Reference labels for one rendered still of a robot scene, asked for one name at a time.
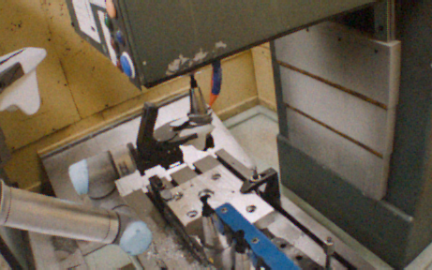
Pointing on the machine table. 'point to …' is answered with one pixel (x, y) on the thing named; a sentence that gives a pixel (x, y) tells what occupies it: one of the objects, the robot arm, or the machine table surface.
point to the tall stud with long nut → (328, 251)
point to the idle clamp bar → (296, 255)
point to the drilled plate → (216, 201)
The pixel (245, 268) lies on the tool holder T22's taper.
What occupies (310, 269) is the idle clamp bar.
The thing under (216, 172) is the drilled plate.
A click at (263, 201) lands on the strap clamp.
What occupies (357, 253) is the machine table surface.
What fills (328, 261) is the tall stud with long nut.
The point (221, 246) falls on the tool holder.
